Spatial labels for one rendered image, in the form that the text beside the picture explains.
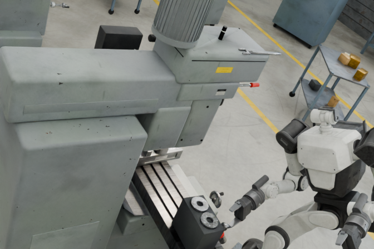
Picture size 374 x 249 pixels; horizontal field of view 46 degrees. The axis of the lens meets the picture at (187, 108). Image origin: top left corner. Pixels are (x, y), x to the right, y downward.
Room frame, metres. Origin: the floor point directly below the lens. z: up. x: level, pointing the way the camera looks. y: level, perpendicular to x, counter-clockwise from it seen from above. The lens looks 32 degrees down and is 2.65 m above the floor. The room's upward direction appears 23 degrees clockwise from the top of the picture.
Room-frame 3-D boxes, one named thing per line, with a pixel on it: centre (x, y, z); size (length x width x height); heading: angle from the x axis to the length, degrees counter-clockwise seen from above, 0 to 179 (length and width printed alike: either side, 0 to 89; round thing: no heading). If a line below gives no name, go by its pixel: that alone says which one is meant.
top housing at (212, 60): (1.85, -0.01, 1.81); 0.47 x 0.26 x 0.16; 133
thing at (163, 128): (1.72, 0.13, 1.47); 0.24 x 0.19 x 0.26; 43
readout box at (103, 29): (1.90, 0.43, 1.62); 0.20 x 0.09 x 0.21; 133
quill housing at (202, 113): (1.85, -0.01, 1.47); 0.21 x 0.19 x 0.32; 43
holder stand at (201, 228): (1.55, -0.27, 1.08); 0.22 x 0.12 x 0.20; 40
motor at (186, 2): (1.69, 0.17, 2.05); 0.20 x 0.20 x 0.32
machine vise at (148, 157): (2.02, 0.10, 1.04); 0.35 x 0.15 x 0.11; 136
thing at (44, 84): (1.51, 0.35, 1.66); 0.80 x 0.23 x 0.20; 133
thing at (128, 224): (1.86, -0.02, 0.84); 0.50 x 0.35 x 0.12; 133
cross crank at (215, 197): (2.20, -0.38, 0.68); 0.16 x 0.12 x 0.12; 133
